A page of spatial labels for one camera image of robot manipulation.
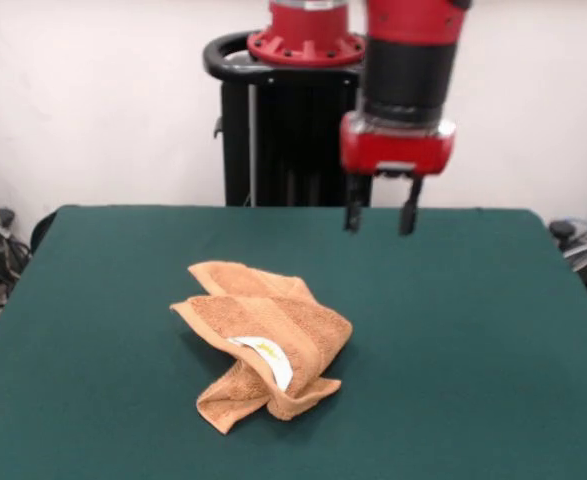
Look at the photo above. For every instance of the dark green table cloth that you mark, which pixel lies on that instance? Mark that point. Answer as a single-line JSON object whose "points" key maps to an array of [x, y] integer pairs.
{"points": [[98, 325]]}

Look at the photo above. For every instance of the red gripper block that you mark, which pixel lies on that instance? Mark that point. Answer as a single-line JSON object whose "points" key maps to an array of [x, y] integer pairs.
{"points": [[398, 147]]}

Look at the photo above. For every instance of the orange terry towel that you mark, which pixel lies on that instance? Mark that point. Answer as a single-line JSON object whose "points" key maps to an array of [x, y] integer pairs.
{"points": [[283, 320]]}

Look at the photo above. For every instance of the grey round chair base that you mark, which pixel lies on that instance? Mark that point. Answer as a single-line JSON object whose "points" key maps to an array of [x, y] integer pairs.
{"points": [[579, 255]]}

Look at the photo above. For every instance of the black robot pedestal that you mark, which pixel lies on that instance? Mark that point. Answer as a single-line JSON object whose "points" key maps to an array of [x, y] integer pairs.
{"points": [[293, 150]]}

